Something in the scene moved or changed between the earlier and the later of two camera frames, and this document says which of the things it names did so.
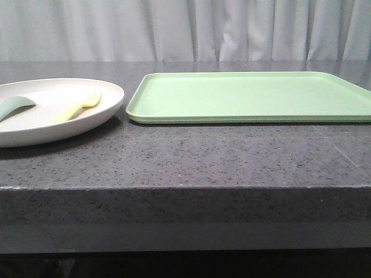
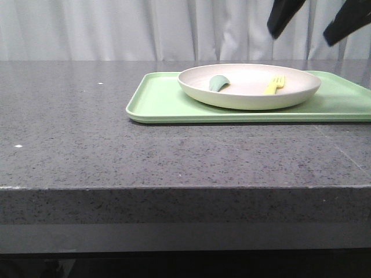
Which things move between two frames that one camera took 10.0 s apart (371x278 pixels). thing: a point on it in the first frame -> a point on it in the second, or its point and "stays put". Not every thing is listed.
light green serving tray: (247, 97) stays put
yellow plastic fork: (90, 102) -> (277, 82)
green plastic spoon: (11, 105) -> (216, 82)
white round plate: (53, 97) -> (248, 87)
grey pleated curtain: (32, 30) stays put
